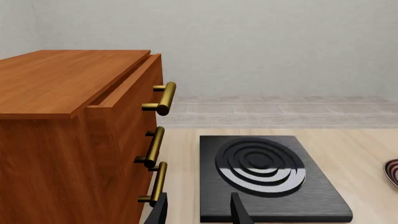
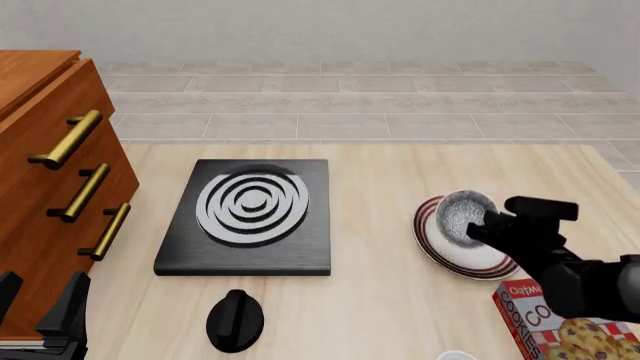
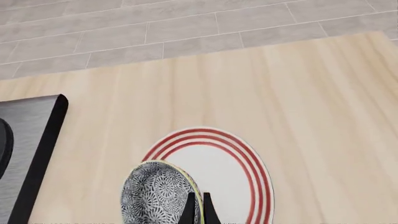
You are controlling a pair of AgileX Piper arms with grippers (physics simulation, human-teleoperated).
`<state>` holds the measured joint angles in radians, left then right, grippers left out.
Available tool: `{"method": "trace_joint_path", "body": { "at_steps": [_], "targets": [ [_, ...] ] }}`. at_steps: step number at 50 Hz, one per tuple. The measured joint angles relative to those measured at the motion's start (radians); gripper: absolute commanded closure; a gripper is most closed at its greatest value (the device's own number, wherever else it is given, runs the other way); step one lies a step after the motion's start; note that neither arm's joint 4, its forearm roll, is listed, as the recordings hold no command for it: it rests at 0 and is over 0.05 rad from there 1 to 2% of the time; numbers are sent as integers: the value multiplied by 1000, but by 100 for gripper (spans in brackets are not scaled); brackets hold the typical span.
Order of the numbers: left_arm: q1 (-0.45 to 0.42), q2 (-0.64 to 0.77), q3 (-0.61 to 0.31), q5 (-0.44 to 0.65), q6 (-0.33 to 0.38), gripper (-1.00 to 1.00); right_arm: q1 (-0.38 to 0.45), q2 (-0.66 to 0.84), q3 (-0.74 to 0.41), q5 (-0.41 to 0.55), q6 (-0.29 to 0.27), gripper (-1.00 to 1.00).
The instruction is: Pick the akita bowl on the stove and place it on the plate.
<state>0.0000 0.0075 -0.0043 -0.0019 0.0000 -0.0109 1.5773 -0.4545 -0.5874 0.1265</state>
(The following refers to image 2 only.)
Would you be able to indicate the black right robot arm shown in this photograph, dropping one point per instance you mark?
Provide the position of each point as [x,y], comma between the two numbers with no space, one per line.
[590,290]

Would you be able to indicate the flat black stove plate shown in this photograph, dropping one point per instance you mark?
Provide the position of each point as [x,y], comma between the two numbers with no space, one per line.
[175,258]

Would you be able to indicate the wooden cabinet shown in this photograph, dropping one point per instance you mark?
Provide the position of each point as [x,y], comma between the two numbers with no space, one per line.
[30,78]

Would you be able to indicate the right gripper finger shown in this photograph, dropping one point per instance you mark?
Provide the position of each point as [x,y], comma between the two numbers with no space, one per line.
[497,217]
[482,231]

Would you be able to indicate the white ramekin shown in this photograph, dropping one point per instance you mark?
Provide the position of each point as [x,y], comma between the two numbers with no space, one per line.
[459,355]

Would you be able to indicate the black patterned bowl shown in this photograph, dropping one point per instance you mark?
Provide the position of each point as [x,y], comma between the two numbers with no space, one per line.
[457,217]

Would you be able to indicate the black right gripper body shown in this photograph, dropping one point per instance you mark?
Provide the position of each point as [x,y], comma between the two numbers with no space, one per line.
[532,236]

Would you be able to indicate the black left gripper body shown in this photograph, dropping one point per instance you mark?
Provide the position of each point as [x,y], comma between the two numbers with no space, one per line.
[45,348]

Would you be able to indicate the white plate with red rings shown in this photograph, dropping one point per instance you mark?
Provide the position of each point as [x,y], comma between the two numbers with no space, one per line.
[465,258]

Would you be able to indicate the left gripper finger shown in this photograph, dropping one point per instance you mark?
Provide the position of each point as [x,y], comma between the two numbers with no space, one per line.
[67,307]
[9,292]

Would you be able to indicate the round black stove knob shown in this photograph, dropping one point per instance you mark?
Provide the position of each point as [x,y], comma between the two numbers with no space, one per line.
[235,322]

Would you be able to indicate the red cookies box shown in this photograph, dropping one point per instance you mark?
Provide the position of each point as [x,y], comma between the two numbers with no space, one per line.
[525,318]

